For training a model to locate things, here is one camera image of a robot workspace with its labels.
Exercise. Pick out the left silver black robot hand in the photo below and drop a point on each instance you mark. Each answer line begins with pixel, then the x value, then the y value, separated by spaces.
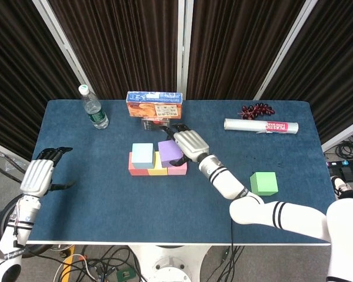
pixel 36 177

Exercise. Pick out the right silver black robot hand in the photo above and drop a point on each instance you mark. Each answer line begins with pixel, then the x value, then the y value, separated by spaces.
pixel 191 145

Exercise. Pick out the purple foam cube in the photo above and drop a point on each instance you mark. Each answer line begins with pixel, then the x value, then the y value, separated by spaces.
pixel 167 152

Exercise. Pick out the pink foam cube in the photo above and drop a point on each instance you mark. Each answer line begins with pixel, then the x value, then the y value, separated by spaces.
pixel 178 171

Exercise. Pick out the yellow foam cube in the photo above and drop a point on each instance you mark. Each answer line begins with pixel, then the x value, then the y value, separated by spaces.
pixel 157 171

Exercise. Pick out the light blue foam cube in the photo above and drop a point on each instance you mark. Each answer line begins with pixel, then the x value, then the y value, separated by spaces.
pixel 142 155

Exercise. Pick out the red foam cube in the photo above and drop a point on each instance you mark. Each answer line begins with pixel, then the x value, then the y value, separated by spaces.
pixel 138 172

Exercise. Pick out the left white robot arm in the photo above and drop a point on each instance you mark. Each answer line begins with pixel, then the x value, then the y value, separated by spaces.
pixel 22 214

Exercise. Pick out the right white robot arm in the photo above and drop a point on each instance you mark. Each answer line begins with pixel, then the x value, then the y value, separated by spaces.
pixel 223 179

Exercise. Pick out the small dark product box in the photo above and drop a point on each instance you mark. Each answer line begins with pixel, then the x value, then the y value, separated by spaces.
pixel 150 125

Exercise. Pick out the orange bread snack box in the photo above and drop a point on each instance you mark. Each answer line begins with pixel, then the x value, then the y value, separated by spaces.
pixel 154 107

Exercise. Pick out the plastic food wrap roll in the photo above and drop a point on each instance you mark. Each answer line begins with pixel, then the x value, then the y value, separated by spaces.
pixel 253 125

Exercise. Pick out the dark red grape bunch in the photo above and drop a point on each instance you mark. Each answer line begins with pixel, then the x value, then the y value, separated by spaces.
pixel 257 111

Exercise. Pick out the blue felt table cover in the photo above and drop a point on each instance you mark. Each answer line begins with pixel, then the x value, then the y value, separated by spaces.
pixel 170 217

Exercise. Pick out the green foam cube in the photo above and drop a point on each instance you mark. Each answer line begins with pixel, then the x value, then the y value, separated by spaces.
pixel 263 183

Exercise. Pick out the clear plastic water bottle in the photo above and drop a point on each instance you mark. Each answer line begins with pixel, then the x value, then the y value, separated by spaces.
pixel 95 111

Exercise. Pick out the dark pleated partition panel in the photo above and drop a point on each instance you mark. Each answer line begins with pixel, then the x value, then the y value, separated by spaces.
pixel 335 73
pixel 238 44
pixel 17 73
pixel 120 44

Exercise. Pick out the green circuit board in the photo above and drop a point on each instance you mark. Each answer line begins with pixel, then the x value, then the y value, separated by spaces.
pixel 125 275

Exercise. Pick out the person leg with white sneaker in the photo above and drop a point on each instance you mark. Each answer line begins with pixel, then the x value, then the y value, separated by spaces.
pixel 341 185

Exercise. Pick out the metal chair frame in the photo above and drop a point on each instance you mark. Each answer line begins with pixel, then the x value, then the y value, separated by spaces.
pixel 0 158

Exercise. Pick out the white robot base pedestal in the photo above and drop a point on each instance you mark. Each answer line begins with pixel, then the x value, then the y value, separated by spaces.
pixel 170 264

